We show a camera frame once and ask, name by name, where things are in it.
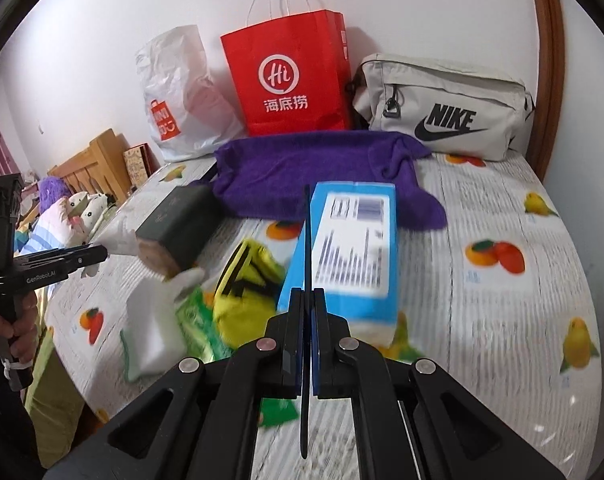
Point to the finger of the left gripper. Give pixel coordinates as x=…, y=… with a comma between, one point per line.
x=80, y=257

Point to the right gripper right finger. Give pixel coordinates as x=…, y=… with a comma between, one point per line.
x=321, y=347

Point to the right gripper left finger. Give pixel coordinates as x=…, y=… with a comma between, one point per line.
x=293, y=344

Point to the yellow black cloth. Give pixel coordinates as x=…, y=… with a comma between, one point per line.
x=246, y=293

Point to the green snack packet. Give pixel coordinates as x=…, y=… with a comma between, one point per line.
x=195, y=319

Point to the dark green tea tin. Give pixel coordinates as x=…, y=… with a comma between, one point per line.
x=175, y=233

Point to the white and mint glove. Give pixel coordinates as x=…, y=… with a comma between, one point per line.
x=152, y=338

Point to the person's left hand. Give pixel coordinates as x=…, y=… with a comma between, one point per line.
x=23, y=331

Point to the plush toys pile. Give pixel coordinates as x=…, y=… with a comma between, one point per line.
x=65, y=220

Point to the blue tissue box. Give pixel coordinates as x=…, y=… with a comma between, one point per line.
x=353, y=257

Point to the purple fleece blanket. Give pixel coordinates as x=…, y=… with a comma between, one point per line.
x=265, y=177

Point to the fruit pattern tablecloth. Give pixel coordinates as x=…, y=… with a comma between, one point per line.
x=500, y=334

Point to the white Miniso plastic bag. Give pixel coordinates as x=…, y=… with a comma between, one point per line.
x=187, y=114

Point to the red paper shopping bag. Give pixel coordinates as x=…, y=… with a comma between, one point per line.
x=292, y=74

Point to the grey Nike bag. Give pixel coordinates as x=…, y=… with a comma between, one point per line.
x=449, y=107

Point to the brown wooden door frame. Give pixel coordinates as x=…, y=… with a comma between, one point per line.
x=550, y=84

